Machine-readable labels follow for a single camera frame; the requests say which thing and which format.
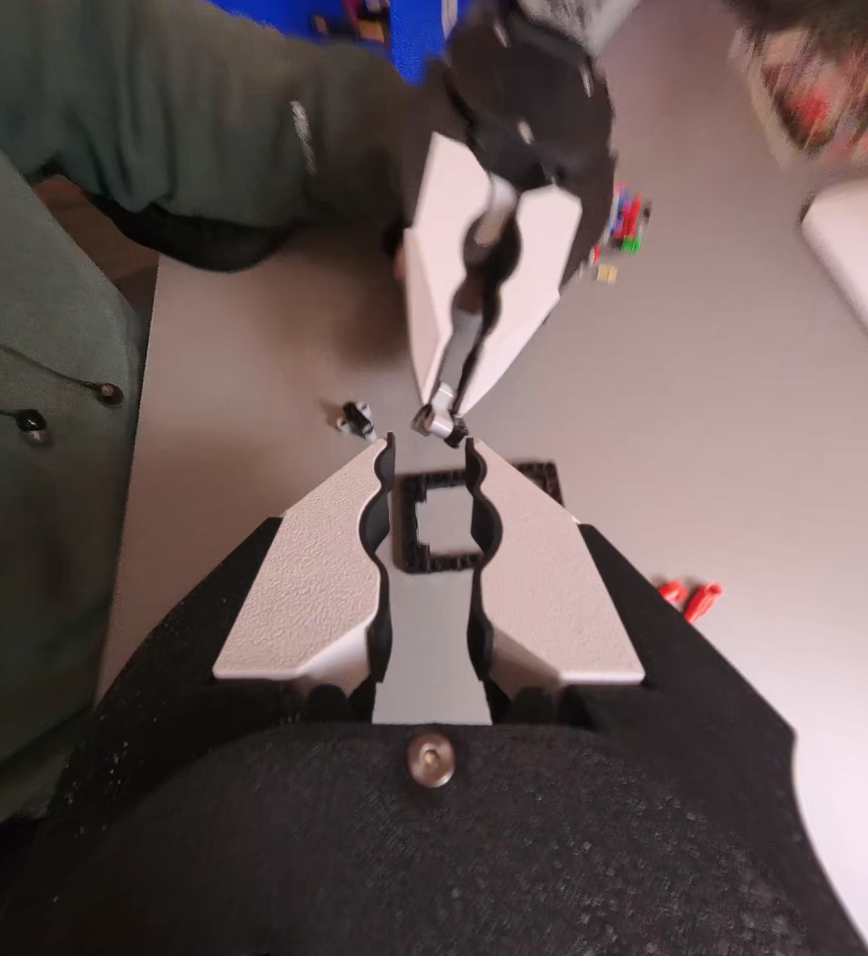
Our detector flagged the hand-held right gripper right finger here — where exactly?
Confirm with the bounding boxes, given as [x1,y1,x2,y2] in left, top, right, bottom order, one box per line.
[464,438,645,707]

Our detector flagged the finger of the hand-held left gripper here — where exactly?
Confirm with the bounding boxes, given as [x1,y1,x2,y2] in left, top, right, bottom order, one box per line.
[401,133,496,408]
[452,185,584,418]

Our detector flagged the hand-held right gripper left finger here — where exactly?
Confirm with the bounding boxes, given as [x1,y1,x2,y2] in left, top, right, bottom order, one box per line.
[212,435,397,718]

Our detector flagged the pile of small lego pieces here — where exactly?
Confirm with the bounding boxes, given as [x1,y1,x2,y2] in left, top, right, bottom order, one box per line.
[591,179,653,285]

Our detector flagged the black rectangular lego frame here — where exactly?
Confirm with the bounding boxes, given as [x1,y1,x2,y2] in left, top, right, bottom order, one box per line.
[396,461,565,575]

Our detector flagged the red lego axle pin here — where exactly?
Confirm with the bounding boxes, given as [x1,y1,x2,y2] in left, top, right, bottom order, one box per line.
[682,583,725,622]

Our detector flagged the grey lego connector assembly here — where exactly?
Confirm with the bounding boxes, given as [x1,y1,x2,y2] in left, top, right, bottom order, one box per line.
[413,383,471,449]

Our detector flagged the person's left forearm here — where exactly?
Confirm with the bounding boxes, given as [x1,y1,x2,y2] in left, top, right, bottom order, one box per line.
[0,0,453,233]

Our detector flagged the lego instruction booklet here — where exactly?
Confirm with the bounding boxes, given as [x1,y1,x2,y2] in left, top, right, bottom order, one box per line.
[733,22,868,169]

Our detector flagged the large blue storage bin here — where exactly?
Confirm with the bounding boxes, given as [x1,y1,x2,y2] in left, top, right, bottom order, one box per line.
[213,0,480,85]

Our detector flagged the green sweatshirt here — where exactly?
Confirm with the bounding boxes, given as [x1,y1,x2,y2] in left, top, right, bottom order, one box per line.
[0,105,147,852]

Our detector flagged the black wired earphones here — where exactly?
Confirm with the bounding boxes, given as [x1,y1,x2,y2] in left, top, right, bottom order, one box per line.
[0,314,124,449]

